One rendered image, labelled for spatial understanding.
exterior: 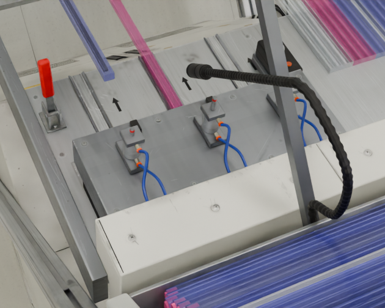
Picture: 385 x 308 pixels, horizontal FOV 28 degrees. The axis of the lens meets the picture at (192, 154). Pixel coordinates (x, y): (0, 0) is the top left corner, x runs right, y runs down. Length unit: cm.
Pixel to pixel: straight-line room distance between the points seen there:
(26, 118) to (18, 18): 107
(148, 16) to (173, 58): 105
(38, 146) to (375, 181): 44
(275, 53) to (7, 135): 77
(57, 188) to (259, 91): 30
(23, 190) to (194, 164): 63
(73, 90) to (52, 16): 104
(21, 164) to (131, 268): 70
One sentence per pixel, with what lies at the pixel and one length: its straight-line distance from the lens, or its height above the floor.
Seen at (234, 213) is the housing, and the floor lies 130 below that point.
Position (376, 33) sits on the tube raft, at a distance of 126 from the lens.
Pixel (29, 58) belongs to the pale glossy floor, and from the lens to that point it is 214.
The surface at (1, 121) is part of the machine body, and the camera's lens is 151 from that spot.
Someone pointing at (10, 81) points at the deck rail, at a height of 99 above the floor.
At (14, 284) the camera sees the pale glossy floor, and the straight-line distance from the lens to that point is 224.
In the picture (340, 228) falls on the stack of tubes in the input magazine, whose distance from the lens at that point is 85.
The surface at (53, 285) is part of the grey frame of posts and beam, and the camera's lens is 107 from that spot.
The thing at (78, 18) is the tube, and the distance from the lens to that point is 103.
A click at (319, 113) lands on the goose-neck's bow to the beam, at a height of 152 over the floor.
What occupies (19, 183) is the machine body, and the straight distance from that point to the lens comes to 153.
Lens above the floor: 211
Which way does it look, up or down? 67 degrees down
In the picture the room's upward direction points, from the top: 112 degrees clockwise
